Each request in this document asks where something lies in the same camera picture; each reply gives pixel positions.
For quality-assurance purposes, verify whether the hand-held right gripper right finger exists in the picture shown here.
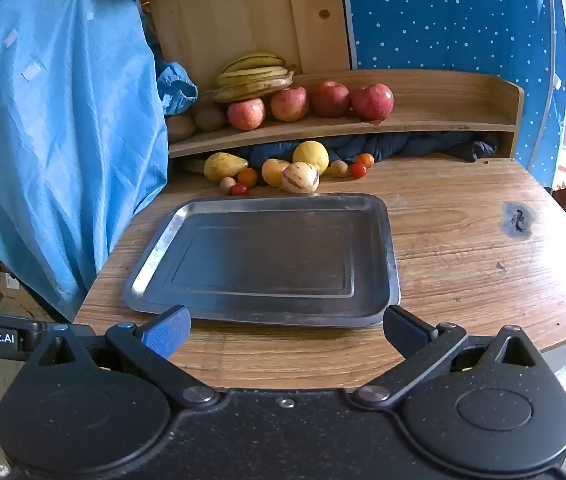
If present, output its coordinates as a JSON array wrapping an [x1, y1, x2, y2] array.
[[352, 305, 541, 408]]

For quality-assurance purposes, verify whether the red apple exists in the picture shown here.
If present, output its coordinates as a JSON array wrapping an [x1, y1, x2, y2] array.
[[227, 97, 266, 132], [310, 80, 351, 119], [350, 83, 395, 122], [270, 86, 310, 122]]

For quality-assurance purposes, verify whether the orange persimmon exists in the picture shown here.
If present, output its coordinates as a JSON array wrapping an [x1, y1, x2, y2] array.
[[261, 158, 292, 188]]

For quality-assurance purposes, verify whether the browned yellow banana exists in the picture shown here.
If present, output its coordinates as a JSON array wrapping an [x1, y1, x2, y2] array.
[[211, 72, 295, 104]]

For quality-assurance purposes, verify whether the metal tray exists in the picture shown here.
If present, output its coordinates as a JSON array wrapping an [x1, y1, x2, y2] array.
[[124, 192, 402, 329]]

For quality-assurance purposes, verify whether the blue dotted curtain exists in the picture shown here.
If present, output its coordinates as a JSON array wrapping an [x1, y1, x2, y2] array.
[[338, 0, 566, 188]]

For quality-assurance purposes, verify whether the crumpled blue elastic sleeve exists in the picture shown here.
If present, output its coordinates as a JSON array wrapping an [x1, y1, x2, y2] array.
[[157, 61, 199, 116]]

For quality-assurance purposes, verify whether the yellow mango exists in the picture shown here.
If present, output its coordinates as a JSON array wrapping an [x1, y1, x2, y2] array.
[[203, 152, 249, 183]]

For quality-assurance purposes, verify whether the curved wooden shelf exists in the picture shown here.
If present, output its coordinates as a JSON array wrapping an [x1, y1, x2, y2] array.
[[165, 69, 524, 161]]

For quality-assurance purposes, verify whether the dark blue cloth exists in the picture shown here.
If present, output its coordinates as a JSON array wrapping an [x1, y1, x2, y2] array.
[[235, 130, 498, 163]]

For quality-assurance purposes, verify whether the brown kiwi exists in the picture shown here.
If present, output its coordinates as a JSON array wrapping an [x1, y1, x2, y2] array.
[[192, 102, 228, 132], [165, 114, 196, 144]]

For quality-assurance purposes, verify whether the striped pepino melon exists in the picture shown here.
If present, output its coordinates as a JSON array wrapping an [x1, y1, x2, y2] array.
[[281, 161, 320, 195]]

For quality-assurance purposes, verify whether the light blue garment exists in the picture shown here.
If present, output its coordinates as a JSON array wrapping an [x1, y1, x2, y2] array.
[[0, 0, 169, 323]]

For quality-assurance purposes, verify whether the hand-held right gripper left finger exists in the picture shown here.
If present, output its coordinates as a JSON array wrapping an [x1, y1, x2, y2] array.
[[23, 305, 221, 408]]

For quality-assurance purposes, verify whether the large yellow lemon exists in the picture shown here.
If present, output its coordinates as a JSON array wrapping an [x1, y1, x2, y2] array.
[[292, 140, 330, 176]]

